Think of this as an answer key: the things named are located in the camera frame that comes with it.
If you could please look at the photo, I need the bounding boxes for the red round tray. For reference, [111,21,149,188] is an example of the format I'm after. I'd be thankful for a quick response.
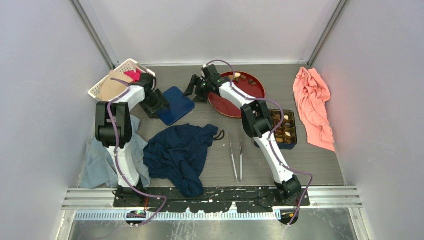
[207,71,267,119]

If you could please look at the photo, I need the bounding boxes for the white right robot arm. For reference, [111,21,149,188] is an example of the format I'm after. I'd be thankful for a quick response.
[183,64,302,206]

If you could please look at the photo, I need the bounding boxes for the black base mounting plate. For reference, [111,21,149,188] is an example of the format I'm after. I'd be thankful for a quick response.
[112,186,310,214]

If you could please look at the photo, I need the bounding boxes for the blue tin lid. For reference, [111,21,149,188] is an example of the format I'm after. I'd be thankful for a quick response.
[156,86,195,126]

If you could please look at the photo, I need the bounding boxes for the light blue cloth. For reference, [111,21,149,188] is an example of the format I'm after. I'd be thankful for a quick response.
[79,115,151,189]

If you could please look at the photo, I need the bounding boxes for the pink magenta cloth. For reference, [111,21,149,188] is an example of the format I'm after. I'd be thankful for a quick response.
[124,68,143,83]

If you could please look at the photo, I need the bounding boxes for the beige cloth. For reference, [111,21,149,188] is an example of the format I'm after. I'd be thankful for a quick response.
[97,70,133,102]

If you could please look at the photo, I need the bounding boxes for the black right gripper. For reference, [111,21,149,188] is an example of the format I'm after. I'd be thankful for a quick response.
[182,76,210,104]

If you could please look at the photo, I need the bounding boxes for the clear plastic metal tongs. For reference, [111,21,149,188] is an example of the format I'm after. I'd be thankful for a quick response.
[228,132,244,184]

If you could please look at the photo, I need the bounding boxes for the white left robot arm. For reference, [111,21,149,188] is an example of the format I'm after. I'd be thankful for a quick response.
[95,70,170,207]

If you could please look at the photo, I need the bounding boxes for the white plastic basket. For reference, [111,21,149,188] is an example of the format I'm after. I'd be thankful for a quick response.
[88,58,156,101]

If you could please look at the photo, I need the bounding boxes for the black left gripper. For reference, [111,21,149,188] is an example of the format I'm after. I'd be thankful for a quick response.
[140,89,170,119]

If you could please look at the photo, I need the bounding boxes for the blue chocolate tin box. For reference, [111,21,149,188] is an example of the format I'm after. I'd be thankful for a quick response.
[259,109,298,150]

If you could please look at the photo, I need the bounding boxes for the salmon pink cloth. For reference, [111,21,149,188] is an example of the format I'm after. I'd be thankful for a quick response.
[292,67,335,152]

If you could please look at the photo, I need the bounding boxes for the dark blue cloth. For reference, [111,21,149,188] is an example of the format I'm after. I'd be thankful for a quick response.
[143,123,219,198]

